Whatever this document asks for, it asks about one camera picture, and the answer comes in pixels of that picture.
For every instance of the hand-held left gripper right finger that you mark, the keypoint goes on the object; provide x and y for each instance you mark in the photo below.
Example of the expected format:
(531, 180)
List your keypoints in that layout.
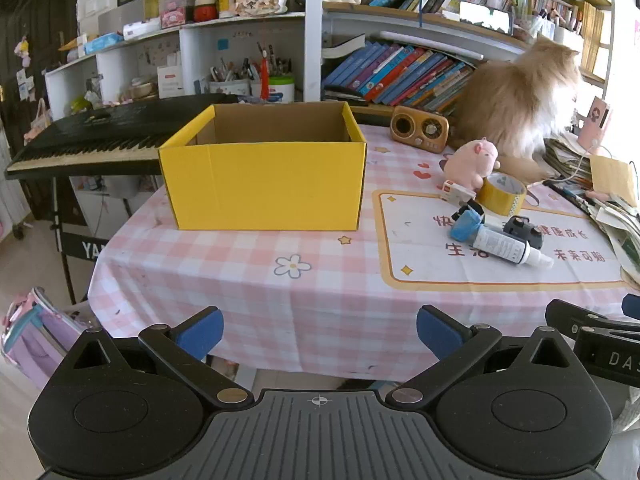
(440, 332)

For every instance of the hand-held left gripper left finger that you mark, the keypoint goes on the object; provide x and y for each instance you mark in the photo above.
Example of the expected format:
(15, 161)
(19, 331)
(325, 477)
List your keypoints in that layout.
(200, 332)

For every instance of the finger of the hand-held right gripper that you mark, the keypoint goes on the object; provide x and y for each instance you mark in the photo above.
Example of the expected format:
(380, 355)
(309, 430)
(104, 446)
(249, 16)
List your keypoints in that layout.
(632, 307)
(585, 317)

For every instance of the white tube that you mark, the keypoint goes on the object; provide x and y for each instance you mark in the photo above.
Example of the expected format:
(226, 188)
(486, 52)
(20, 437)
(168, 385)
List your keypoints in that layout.
(495, 242)

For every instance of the small black device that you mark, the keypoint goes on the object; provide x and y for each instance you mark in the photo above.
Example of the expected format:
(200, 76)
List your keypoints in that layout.
(522, 230)

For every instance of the blue tube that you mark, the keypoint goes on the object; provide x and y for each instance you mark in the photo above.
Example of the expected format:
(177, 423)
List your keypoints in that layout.
(465, 225)

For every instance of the small white red box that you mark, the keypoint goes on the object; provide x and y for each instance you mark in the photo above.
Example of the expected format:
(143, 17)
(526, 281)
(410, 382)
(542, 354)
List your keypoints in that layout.
(455, 192)

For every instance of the yellow cardboard box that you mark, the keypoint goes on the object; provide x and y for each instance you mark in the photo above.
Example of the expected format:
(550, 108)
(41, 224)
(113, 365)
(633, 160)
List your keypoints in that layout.
(260, 185)

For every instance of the pink plush pig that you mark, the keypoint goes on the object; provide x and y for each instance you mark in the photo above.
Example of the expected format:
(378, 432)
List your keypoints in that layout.
(470, 160)

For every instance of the pile of loose papers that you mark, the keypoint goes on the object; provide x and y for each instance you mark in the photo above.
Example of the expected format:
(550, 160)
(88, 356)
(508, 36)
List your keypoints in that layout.
(620, 240)

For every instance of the small white bottle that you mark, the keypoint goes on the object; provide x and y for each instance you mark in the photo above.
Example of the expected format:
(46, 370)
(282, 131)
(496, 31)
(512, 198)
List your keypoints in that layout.
(540, 259)

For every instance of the brown cardboard piece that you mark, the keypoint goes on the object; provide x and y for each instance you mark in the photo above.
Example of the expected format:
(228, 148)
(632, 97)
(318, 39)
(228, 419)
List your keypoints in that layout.
(612, 177)

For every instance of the yellow tape roll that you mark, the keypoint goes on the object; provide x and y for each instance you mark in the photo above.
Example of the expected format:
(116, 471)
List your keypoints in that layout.
(492, 200)

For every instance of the black keyboard stand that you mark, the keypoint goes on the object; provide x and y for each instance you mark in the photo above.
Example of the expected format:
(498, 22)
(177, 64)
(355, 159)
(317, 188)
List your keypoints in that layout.
(80, 249)

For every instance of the pink purple backpack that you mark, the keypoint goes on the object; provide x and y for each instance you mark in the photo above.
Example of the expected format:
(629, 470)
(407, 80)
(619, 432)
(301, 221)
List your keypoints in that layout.
(40, 340)

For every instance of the stack of magazines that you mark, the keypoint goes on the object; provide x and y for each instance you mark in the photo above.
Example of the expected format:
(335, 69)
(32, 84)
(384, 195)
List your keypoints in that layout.
(567, 157)

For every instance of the pink rectangular device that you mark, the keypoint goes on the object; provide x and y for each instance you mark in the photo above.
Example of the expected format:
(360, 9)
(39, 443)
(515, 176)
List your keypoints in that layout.
(595, 120)

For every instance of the brown retro radio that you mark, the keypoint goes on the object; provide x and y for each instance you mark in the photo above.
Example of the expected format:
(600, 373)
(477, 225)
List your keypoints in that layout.
(420, 127)

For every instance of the black electronic keyboard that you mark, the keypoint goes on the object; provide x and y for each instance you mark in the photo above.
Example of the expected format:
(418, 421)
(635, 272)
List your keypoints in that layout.
(100, 130)

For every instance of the fluffy tan cat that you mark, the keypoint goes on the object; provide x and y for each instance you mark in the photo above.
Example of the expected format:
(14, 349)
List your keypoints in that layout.
(515, 100)

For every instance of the white pen cup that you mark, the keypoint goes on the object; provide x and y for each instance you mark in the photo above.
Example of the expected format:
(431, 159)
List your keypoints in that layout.
(230, 86)

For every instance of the white tub with green lid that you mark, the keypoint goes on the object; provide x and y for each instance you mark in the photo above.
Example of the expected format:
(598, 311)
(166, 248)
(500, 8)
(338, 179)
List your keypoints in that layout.
(281, 91)

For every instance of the white carton with red label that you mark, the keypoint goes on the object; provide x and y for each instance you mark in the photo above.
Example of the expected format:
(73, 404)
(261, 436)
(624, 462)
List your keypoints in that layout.
(171, 77)

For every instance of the red tassel pendant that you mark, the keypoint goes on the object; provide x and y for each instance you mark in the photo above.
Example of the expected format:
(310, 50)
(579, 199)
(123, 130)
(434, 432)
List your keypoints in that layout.
(264, 80)

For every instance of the row of leaning colourful books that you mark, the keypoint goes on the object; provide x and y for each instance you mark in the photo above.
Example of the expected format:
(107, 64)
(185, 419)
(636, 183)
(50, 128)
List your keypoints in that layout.
(400, 72)

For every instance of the pink hanging bag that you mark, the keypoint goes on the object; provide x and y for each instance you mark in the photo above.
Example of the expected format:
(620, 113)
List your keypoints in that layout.
(39, 122)

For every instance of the bunch of pens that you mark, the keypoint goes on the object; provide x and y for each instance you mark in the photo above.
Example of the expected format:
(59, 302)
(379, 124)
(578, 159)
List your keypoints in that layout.
(235, 67)

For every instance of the thick book with dark cover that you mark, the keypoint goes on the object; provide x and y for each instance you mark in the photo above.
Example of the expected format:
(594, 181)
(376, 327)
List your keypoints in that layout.
(345, 47)

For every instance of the blue wipes pack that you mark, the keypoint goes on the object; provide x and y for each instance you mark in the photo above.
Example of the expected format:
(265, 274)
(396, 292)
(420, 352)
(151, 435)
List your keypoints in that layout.
(102, 44)

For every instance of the white tissue pack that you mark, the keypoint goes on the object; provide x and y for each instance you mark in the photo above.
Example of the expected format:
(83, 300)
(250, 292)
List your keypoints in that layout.
(141, 31)

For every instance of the white cubby shelf unit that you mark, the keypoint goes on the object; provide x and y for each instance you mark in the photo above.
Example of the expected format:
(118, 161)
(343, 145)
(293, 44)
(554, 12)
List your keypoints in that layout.
(240, 19)

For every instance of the small pink box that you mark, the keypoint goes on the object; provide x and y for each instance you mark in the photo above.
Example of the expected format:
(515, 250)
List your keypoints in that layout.
(173, 16)

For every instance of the white wooden bookshelf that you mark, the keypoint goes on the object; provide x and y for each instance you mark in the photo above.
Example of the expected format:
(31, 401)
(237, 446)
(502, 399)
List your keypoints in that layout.
(314, 35)

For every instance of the red round doll figure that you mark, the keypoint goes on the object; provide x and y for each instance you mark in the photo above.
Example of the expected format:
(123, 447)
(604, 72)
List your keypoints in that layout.
(205, 10)

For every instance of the grey storage box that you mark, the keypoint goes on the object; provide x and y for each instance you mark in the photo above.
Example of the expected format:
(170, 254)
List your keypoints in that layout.
(120, 19)

